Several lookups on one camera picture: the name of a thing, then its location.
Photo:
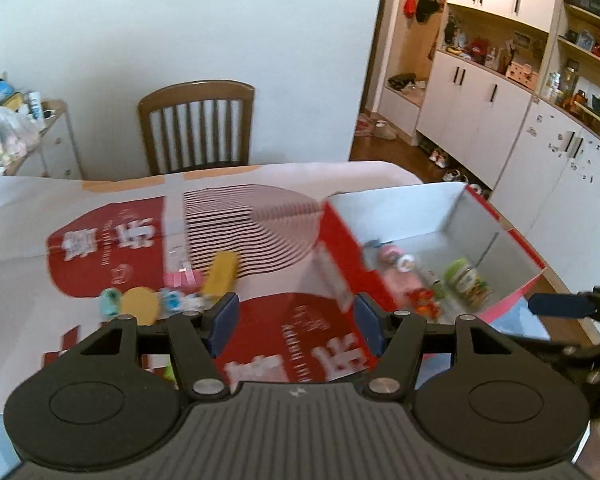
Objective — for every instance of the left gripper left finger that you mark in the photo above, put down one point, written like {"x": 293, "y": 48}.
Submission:
{"x": 192, "y": 340}

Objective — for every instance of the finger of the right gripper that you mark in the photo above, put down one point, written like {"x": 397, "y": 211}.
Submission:
{"x": 561, "y": 306}

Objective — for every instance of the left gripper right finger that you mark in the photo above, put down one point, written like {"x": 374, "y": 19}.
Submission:
{"x": 483, "y": 361}

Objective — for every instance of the pink binder clip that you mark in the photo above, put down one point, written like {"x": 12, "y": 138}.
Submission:
{"x": 180, "y": 274}

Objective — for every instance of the blue white astronaut keychain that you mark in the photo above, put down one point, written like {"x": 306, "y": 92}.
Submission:
{"x": 175, "y": 301}

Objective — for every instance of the yellow round disc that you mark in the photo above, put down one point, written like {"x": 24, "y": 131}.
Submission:
{"x": 141, "y": 302}

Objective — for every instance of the yellow rectangular block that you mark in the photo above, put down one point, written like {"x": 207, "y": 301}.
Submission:
{"x": 221, "y": 275}

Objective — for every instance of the pink round container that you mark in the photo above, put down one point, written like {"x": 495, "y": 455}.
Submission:
{"x": 389, "y": 254}

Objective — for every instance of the teal small toy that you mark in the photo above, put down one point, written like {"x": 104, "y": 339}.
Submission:
{"x": 109, "y": 302}

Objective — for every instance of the green label jar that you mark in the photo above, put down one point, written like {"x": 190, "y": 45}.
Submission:
{"x": 467, "y": 283}

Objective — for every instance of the red cardboard box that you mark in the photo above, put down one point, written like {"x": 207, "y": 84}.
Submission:
{"x": 434, "y": 224}

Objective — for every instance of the red white patterned tablecloth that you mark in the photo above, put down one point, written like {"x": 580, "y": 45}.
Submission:
{"x": 63, "y": 242}

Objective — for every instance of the brown wooden chair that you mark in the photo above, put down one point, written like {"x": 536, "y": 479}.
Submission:
{"x": 204, "y": 124}

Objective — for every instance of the pink floor mat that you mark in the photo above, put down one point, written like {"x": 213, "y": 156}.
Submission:
{"x": 365, "y": 125}

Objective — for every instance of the white drawer cabinet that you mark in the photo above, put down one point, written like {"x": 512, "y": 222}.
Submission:
{"x": 56, "y": 156}

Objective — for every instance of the clear plastic bag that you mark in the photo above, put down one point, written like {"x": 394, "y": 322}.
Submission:
{"x": 18, "y": 136}

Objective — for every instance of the white wall cabinet unit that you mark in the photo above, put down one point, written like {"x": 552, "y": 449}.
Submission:
{"x": 510, "y": 91}

